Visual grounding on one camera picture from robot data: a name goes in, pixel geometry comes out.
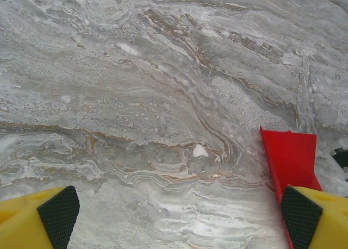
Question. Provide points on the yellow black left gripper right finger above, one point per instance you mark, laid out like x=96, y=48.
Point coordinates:
x=326, y=227

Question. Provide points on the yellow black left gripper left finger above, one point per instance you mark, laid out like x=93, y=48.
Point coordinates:
x=24, y=224

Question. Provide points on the red cloth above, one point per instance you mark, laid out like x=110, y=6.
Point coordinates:
x=291, y=156

